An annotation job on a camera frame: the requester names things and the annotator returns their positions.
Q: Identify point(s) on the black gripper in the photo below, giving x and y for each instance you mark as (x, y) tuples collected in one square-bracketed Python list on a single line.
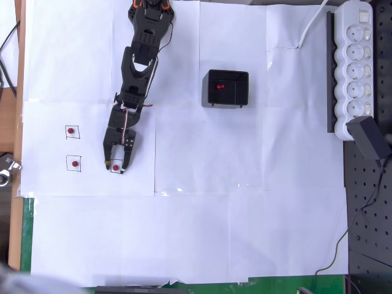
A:
[(114, 140)]

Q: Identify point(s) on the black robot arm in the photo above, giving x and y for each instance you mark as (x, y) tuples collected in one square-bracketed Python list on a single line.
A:
[(144, 36)]

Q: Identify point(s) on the black square bin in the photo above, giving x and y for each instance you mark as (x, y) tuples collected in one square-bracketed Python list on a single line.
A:
[(228, 98)]

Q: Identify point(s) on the white paper with drawn squares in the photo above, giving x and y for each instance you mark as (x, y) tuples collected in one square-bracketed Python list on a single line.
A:
[(92, 183)]

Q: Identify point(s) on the metal clamp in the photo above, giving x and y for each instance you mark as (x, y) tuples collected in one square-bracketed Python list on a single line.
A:
[(9, 170)]

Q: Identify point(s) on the green cutting mat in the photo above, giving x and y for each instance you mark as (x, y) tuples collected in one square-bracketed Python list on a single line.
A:
[(27, 232)]

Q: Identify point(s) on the black flat device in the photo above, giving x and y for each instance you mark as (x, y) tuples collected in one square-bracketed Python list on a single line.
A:
[(137, 290)]

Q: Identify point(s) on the grey rounded object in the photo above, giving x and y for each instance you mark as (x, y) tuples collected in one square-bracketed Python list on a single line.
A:
[(30, 283)]

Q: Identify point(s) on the white power strip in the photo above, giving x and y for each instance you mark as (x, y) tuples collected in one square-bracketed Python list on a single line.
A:
[(353, 70)]

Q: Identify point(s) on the black power adapter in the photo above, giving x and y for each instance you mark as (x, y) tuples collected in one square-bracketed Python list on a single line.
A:
[(367, 137)]

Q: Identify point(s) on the black pegboard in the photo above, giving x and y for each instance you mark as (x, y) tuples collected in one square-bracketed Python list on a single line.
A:
[(370, 214)]

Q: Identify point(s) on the black rail under power strip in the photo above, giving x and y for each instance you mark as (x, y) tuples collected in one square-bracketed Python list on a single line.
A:
[(330, 76)]

